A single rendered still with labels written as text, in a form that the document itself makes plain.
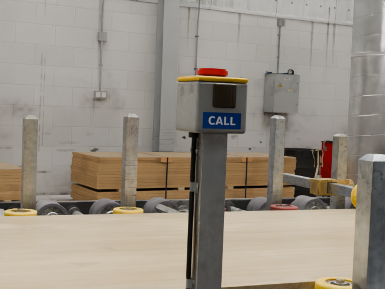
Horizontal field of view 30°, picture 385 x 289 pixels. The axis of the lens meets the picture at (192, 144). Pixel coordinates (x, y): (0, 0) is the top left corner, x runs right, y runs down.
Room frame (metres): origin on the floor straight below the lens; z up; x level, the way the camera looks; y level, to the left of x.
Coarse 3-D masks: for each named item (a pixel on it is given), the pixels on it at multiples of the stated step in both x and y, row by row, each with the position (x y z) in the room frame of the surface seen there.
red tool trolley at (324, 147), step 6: (324, 144) 9.43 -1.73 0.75; (330, 144) 9.40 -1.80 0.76; (324, 150) 9.47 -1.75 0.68; (330, 150) 9.39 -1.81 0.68; (324, 156) 9.47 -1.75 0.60; (330, 156) 9.39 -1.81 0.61; (324, 162) 9.47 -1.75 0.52; (330, 162) 9.38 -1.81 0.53; (324, 168) 9.46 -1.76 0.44; (330, 168) 9.38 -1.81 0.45; (324, 174) 9.46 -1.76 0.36; (330, 174) 9.38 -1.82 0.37
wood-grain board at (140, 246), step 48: (0, 240) 1.42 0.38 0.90; (48, 240) 1.44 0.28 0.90; (96, 240) 1.46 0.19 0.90; (144, 240) 1.48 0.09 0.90; (240, 240) 1.53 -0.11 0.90; (288, 240) 1.55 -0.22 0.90; (336, 240) 1.57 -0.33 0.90; (0, 288) 1.06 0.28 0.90; (48, 288) 1.07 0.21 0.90; (96, 288) 1.08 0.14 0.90; (144, 288) 1.09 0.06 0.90; (240, 288) 1.13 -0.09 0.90; (288, 288) 1.17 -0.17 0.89
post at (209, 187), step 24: (192, 144) 0.91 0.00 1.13; (216, 144) 0.91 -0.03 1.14; (192, 168) 0.91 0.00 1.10; (216, 168) 0.91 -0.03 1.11; (192, 192) 0.91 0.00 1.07; (216, 192) 0.91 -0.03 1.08; (192, 216) 0.91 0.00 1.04; (216, 216) 0.91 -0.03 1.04; (192, 240) 0.92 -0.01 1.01; (216, 240) 0.91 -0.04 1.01; (192, 264) 0.91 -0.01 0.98; (216, 264) 0.91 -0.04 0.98; (192, 288) 0.91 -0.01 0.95; (216, 288) 0.91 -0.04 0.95
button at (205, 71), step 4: (200, 68) 0.92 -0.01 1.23; (204, 68) 0.91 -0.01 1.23; (208, 68) 0.91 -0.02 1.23; (212, 68) 0.91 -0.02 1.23; (216, 68) 0.91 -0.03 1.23; (200, 72) 0.91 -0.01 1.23; (204, 72) 0.91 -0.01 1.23; (208, 72) 0.90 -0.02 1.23; (212, 72) 0.90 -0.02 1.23; (216, 72) 0.90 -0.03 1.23; (220, 72) 0.91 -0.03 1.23; (224, 72) 0.91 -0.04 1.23; (220, 76) 0.91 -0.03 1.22; (224, 76) 0.91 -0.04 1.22
